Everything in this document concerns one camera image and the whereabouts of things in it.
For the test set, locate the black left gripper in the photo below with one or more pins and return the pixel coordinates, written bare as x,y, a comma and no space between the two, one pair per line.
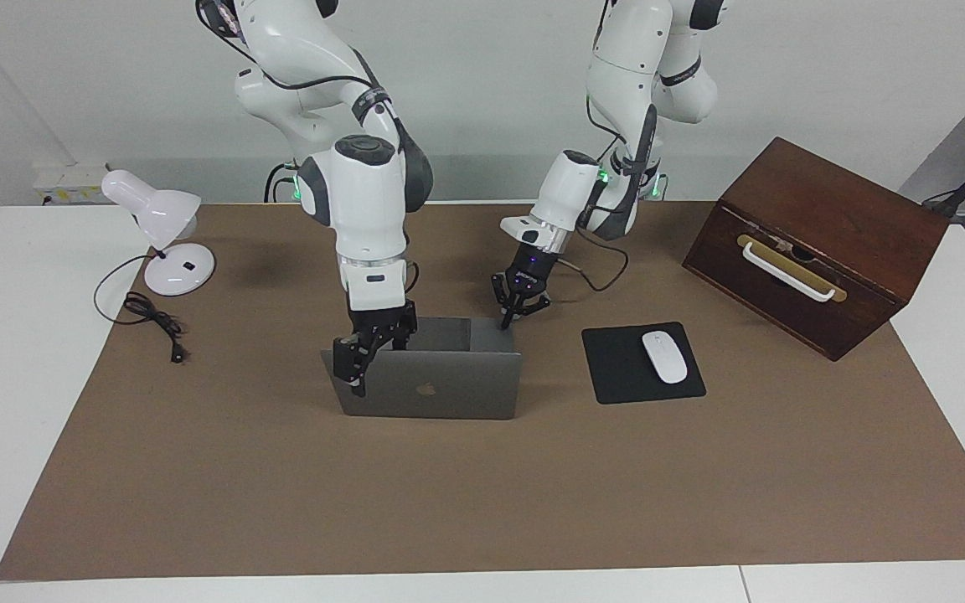
531,268

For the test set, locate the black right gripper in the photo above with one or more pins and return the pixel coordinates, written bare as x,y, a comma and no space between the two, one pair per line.
382,322

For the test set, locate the silver laptop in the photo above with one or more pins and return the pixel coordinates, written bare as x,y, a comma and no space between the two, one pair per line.
449,385

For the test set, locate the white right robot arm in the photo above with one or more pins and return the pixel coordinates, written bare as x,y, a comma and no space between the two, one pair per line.
365,201

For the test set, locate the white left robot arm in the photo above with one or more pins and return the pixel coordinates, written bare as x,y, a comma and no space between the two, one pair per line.
642,67

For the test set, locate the black mouse pad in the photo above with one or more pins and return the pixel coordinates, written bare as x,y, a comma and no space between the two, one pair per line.
616,368

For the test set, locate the white computer mouse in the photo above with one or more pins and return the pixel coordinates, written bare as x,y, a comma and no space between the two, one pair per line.
665,358

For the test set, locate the brown table mat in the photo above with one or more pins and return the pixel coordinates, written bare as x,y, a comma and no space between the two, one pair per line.
482,494

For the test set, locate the white desk lamp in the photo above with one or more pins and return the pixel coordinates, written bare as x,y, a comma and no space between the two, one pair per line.
160,209

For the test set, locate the dark brown wooden box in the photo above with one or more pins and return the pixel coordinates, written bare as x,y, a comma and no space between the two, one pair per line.
851,209

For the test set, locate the white power strip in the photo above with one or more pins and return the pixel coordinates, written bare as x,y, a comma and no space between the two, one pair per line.
64,188

